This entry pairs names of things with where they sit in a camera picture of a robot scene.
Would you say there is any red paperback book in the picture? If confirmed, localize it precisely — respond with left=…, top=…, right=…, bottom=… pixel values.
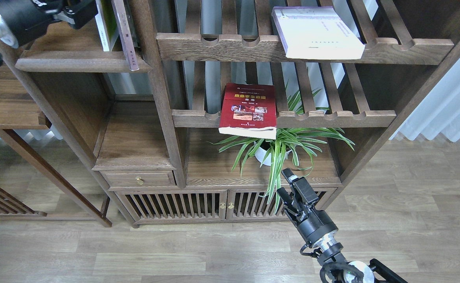
left=219, top=83, right=277, bottom=140

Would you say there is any grey upright book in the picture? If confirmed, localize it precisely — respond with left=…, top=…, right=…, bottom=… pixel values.
left=124, top=0, right=139, bottom=50

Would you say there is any white purple paperback book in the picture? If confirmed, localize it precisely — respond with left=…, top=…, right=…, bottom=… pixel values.
left=271, top=6, right=365, bottom=60

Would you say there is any yellow green paperback book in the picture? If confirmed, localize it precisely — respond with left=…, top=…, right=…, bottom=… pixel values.
left=95, top=0, right=119, bottom=51

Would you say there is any brass drawer knob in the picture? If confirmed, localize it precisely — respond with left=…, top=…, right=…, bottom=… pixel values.
left=135, top=176, right=144, bottom=185

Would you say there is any dark wooden bookshelf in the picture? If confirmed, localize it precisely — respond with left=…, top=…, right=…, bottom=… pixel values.
left=0, top=0, right=460, bottom=226

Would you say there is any green spider plant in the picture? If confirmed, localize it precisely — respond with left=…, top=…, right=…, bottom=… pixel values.
left=210, top=88, right=355, bottom=215

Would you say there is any thin upright pink book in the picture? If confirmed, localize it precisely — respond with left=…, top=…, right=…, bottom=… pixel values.
left=112, top=0, right=139, bottom=72

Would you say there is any white plant pot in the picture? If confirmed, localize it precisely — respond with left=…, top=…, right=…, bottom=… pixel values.
left=255, top=141, right=272, bottom=166

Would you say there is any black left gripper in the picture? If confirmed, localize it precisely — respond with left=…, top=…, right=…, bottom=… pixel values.
left=0, top=0, right=97, bottom=48

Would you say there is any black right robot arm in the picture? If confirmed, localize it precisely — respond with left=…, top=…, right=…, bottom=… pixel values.
left=277, top=168, right=405, bottom=283

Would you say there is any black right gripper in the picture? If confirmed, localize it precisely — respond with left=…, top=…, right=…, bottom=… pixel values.
left=277, top=168, right=338, bottom=248

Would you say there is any white pleated curtain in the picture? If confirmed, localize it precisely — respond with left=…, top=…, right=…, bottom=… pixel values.
left=391, top=59, right=460, bottom=142

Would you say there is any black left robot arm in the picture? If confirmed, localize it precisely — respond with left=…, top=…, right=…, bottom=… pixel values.
left=0, top=0, right=97, bottom=66

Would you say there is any dark wooden slatted furniture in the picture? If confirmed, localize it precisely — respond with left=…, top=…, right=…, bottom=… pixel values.
left=0, top=188, right=47, bottom=217

